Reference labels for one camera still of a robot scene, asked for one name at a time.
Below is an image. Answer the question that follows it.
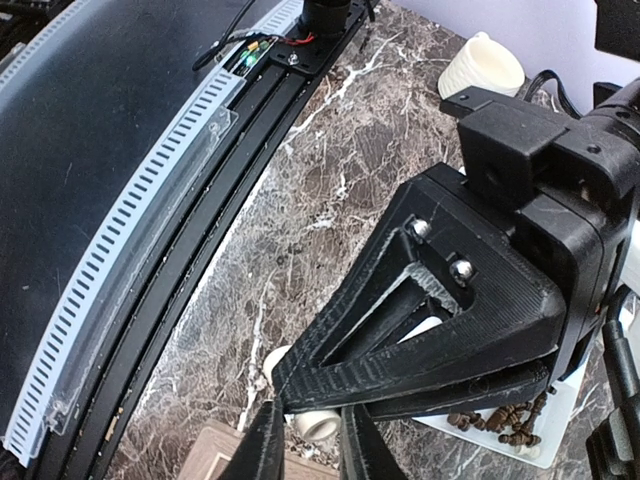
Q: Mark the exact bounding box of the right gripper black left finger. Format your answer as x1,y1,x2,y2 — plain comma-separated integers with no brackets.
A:
219,400,285,480

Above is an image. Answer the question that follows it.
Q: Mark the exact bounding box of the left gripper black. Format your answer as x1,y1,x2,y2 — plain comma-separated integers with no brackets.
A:
440,87,639,379

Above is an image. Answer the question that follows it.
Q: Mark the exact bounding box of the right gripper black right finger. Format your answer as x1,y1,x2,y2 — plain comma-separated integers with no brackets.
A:
340,405,403,479

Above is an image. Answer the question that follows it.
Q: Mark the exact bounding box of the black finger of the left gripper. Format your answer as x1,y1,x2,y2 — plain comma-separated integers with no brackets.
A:
344,360,550,420
273,179,565,413

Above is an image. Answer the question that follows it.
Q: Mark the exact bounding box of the wooden chess board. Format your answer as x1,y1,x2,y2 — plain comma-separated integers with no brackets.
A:
177,418,341,480

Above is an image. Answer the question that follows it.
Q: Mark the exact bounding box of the white rook among dark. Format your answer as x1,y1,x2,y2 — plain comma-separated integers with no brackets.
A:
262,345,341,443

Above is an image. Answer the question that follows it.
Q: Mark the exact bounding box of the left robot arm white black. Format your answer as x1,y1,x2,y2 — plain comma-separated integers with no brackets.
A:
272,82,639,479

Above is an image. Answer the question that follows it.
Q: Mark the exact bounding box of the dark chess pieces pile lower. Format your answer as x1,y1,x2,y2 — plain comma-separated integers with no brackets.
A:
446,390,554,447

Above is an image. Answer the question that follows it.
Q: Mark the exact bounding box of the green lit circuit board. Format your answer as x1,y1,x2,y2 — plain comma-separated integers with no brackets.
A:
231,37,276,77

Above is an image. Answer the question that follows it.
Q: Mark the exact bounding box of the cream ribbed ceramic mug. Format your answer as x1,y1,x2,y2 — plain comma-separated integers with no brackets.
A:
437,32,525,99

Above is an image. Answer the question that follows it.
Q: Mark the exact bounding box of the white slotted cable duct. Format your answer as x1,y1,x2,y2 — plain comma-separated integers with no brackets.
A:
0,0,306,469

